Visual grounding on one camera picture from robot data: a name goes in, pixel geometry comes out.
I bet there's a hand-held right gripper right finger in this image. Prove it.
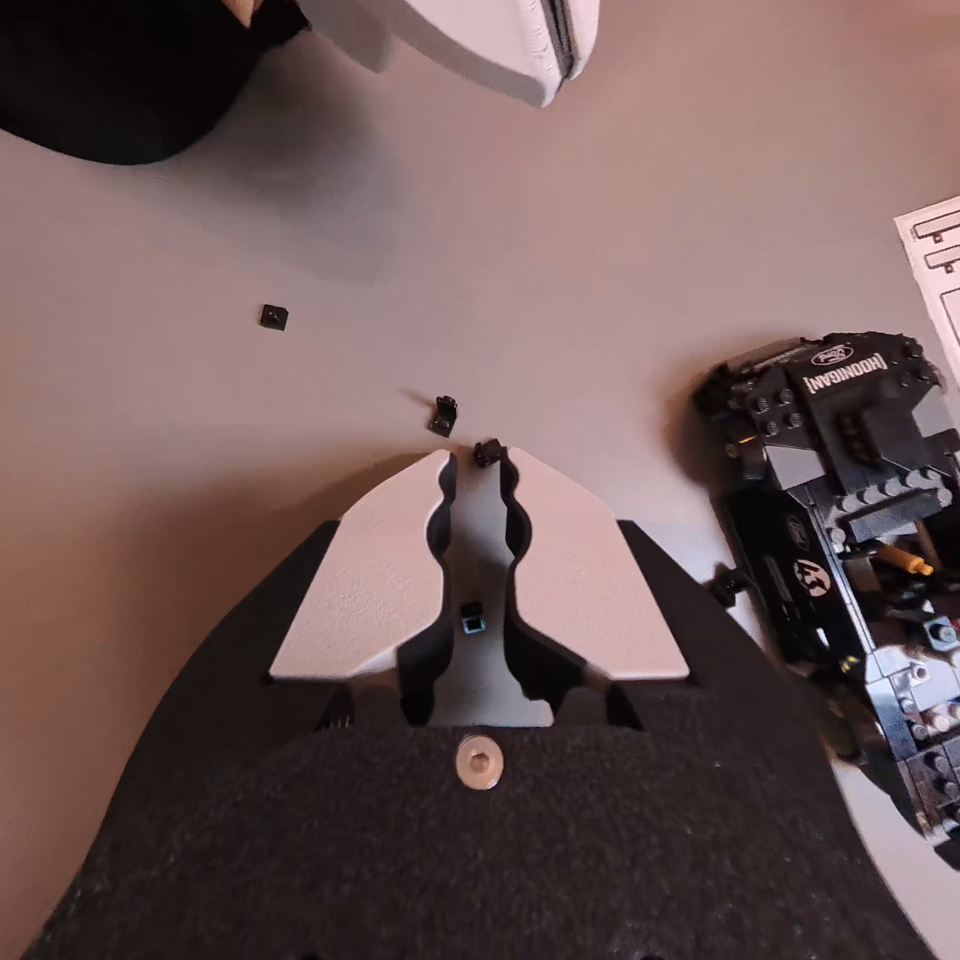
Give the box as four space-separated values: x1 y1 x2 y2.
500 446 691 721

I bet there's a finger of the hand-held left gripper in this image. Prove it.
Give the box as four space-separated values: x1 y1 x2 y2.
558 0 601 82
300 0 571 109

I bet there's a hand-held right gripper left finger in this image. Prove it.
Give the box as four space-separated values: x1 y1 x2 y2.
269 447 456 706

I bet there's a black lego car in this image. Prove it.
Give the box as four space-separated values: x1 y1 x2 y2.
692 332 960 841

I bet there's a sticker sheet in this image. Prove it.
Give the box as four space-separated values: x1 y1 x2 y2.
894 195 960 384

